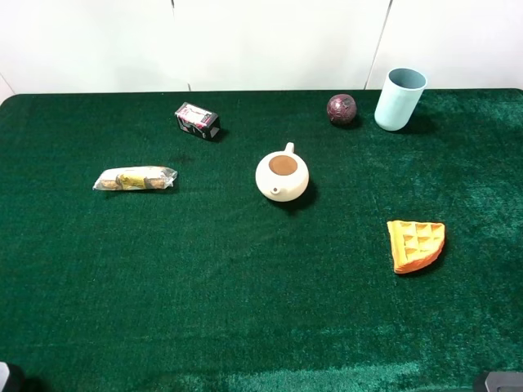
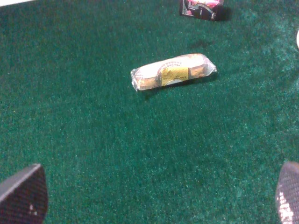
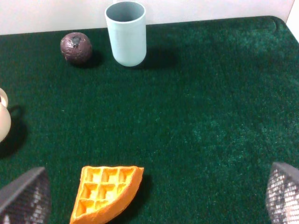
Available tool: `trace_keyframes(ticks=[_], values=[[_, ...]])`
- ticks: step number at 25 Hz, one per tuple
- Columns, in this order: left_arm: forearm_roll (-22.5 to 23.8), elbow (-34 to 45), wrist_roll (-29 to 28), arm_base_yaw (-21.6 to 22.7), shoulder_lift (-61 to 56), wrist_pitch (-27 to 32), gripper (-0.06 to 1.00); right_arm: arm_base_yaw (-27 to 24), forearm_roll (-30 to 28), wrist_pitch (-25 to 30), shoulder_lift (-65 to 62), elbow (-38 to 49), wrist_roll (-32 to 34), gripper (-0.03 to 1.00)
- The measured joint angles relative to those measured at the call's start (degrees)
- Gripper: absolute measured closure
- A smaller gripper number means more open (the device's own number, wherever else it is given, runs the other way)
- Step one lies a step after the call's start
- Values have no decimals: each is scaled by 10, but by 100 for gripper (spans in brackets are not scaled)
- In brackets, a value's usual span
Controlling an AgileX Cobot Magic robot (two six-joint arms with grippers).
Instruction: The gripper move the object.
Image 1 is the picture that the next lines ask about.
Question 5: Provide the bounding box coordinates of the black pink small box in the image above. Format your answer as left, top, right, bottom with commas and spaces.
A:
175, 102, 221, 140

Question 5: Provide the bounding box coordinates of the dark grey object bottom right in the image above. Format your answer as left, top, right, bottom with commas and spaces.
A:
473, 372, 523, 392

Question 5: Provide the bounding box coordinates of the cream ceramic teapot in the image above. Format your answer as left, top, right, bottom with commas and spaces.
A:
255, 142, 310, 203

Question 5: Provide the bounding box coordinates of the green felt table cloth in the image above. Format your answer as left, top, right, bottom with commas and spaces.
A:
1, 89, 522, 391

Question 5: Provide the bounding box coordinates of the wrapped snack packet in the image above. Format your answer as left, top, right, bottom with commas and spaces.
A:
92, 166, 177, 191

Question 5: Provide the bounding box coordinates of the dark red ball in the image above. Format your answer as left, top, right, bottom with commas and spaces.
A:
326, 94, 357, 126

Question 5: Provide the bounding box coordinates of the orange waffle slice toy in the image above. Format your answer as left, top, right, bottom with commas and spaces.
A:
387, 220, 445, 274

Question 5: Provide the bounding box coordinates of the light blue cup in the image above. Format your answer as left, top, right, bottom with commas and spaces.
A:
374, 68, 427, 131

